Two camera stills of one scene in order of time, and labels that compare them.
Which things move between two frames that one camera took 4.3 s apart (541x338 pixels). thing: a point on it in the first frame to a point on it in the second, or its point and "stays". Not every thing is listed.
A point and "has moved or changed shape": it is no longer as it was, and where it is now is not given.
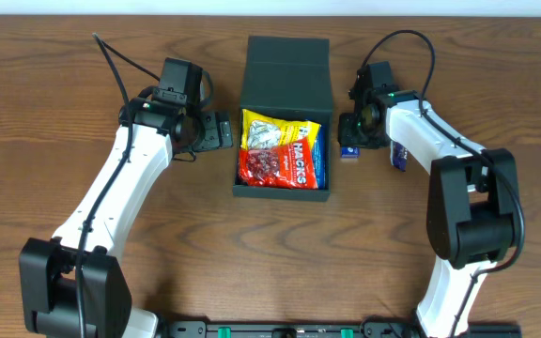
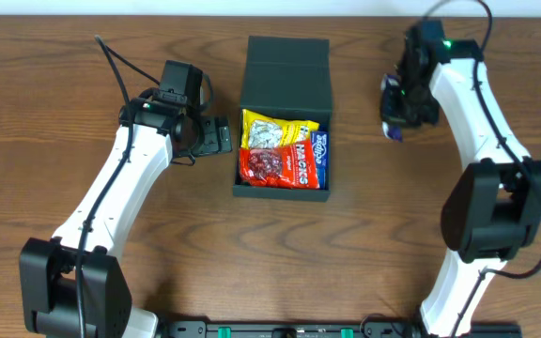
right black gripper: [347, 130] to [394, 106]
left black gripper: [215, 132] stays
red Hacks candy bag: [289, 166] stays
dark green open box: [288, 79] stays
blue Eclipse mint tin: [350, 152] to [320, 146]
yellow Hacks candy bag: [259, 131] stays
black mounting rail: [317, 329] stays
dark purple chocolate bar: [398, 153] has moved or changed shape
